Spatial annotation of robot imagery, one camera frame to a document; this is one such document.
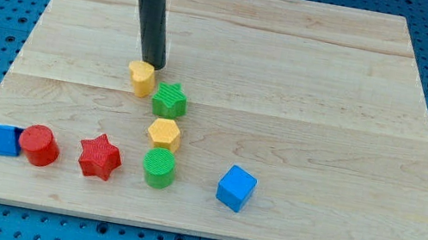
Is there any wooden board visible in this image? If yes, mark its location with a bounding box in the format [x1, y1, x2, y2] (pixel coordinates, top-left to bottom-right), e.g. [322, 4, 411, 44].
[0, 0, 428, 240]

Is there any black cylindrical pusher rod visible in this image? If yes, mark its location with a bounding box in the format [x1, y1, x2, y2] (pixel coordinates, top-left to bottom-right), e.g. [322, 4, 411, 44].
[138, 0, 167, 71]

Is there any blue cube block left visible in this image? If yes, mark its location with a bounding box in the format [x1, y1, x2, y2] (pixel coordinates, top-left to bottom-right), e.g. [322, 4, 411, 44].
[0, 125, 23, 157]

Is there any yellow heart block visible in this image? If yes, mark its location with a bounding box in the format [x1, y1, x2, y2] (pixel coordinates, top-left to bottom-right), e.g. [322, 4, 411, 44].
[129, 60, 156, 98]

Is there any yellow hexagon block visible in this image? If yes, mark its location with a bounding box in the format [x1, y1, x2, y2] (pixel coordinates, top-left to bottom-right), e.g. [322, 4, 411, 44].
[147, 118, 181, 152]

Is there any green star block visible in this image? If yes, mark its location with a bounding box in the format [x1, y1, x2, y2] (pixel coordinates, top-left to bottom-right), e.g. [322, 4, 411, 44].
[151, 83, 187, 119]

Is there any blue cube block right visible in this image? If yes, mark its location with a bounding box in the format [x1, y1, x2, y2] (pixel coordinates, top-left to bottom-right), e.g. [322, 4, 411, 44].
[216, 165, 258, 213]

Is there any red cylinder block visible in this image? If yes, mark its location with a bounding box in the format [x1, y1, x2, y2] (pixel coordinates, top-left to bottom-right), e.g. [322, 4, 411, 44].
[18, 125, 59, 167]

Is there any blue cube block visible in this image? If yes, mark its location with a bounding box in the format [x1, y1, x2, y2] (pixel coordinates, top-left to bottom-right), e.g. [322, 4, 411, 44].
[0, 125, 23, 157]
[216, 165, 258, 213]

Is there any green cylinder block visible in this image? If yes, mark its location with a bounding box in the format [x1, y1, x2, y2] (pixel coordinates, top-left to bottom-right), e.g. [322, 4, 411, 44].
[143, 147, 176, 189]

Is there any red star block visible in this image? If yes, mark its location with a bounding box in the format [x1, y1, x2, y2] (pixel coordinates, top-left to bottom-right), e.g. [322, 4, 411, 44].
[78, 133, 122, 182]

